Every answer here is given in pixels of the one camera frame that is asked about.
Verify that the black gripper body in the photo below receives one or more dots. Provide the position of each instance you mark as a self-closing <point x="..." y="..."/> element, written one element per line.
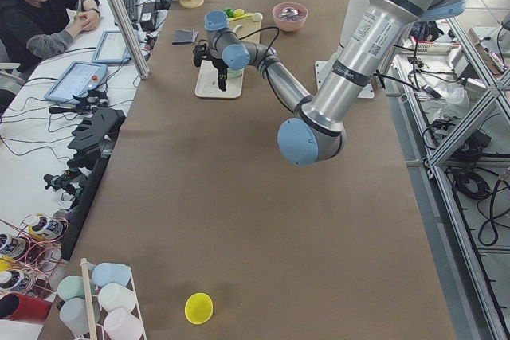
<point x="218" y="64"/>

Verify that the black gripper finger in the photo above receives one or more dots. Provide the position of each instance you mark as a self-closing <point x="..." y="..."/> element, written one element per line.
<point x="220" y="80"/>
<point x="224" y="78"/>

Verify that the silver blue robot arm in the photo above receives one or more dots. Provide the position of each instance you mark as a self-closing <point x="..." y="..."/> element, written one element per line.
<point x="315" y="132"/>

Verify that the large pink ice bowl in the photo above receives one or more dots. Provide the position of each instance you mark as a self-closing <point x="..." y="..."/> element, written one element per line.
<point x="295" y="23"/>

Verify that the white cartoon tray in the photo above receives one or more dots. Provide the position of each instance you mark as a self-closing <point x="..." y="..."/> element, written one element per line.
<point x="207" y="85"/>

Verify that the folded grey cloth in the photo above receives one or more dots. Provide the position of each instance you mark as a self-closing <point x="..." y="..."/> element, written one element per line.
<point x="184" y="37"/>

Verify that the bamboo cutting board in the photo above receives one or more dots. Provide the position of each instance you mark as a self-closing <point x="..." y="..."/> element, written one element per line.
<point x="247" y="30"/>

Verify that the lemon slice upper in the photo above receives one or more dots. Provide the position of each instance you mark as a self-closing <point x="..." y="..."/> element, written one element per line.
<point x="238" y="12"/>

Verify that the yellow plastic knife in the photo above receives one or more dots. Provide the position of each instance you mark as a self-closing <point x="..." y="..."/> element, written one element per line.
<point x="243" y="16"/>

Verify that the white steamed bun toy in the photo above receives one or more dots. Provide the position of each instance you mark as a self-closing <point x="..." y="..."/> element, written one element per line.
<point x="257" y="17"/>

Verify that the metal ice scoop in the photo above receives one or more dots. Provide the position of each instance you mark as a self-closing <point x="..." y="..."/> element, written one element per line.
<point x="288" y="13"/>

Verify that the blue teach pendant far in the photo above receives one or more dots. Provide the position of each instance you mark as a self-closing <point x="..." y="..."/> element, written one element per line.
<point x="111" y="49"/>

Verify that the blue teach pendant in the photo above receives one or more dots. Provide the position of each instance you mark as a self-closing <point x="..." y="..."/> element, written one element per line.
<point x="76" y="81"/>
<point x="111" y="49"/>

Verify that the blue teach pendant near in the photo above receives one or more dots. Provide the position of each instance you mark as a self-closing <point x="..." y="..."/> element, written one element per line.
<point x="76" y="81"/>

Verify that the person in black hoodie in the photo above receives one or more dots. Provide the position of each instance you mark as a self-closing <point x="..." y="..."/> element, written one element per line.
<point x="35" y="30"/>

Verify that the yellow plastic cup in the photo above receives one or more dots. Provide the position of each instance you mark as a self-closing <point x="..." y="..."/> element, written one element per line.
<point x="199" y="308"/>

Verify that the white cup rack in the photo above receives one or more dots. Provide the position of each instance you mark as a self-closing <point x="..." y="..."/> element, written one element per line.
<point x="111" y="303"/>

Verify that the red cup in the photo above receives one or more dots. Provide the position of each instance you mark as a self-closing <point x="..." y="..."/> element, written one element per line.
<point x="23" y="308"/>

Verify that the aluminium frame post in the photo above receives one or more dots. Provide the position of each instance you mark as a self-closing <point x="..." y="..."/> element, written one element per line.
<point x="131" y="41"/>

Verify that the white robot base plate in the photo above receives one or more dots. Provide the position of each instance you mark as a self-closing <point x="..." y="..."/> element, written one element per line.
<point x="326" y="78"/>

